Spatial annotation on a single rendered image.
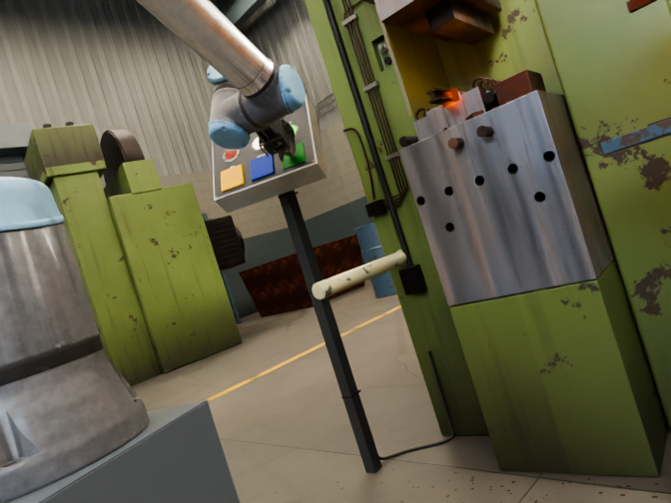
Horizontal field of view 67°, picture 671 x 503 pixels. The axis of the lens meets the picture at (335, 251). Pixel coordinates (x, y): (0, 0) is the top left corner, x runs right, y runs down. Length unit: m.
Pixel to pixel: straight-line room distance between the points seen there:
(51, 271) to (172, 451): 0.20
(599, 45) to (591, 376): 0.79
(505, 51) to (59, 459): 1.70
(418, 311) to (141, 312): 4.51
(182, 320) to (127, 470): 5.44
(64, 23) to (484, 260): 9.98
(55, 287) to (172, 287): 5.41
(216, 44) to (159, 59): 10.19
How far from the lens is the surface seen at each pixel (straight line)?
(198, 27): 0.99
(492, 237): 1.33
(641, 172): 1.44
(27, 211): 0.54
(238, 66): 1.04
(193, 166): 10.49
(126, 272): 5.92
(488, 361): 1.43
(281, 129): 1.37
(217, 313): 6.07
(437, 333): 1.70
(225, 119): 1.15
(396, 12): 1.53
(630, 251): 1.47
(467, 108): 1.40
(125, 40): 11.09
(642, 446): 1.42
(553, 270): 1.30
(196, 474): 0.56
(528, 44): 1.87
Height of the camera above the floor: 0.71
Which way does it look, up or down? level
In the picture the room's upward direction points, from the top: 18 degrees counter-clockwise
